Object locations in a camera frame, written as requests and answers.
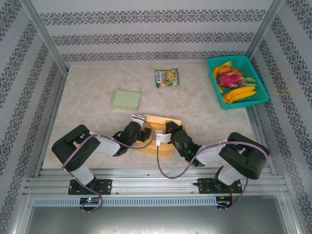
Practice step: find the aluminium frame post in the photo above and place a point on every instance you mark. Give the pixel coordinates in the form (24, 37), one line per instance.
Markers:
(41, 31)
(264, 26)

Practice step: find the yellow banana bunch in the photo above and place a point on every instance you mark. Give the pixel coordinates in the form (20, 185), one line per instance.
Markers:
(240, 93)

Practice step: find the pink dragon fruit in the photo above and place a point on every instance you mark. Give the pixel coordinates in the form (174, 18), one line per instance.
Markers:
(228, 79)

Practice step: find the small yellow fruit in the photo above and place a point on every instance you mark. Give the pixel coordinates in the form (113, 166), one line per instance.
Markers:
(225, 64)

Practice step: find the grey metal panel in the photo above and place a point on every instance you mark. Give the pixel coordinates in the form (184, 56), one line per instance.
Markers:
(156, 221)

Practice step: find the green paper box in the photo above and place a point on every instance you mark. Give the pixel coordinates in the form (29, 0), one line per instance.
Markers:
(126, 99)

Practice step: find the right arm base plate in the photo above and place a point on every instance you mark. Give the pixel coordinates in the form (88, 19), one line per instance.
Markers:
(204, 186)

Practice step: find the orange fruit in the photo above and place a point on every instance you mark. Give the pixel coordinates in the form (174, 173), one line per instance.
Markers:
(238, 72)

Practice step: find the aluminium mounting rail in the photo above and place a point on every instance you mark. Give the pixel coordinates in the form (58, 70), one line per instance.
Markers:
(136, 180)

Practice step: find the orange yellow mango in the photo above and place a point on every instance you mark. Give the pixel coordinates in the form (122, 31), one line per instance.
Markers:
(216, 75)

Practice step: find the orange paper box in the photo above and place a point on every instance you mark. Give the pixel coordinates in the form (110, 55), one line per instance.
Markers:
(161, 119)

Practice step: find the green candy bag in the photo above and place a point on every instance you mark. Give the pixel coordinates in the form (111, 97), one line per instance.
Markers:
(167, 78)

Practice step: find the teal plastic basket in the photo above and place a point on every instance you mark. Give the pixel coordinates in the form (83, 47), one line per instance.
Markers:
(256, 70)

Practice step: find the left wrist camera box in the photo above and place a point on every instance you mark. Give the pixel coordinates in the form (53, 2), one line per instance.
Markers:
(137, 119)

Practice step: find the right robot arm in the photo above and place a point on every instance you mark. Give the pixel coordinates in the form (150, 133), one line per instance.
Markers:
(243, 156)

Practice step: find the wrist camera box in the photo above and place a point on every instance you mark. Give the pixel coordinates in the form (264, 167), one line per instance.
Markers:
(162, 137)
(137, 119)

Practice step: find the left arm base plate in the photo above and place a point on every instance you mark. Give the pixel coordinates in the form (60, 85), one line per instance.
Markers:
(104, 186)

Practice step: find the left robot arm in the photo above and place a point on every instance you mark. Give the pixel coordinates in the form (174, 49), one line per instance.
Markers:
(83, 174)

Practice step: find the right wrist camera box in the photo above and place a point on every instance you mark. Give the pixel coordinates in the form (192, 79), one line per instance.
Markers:
(162, 137)

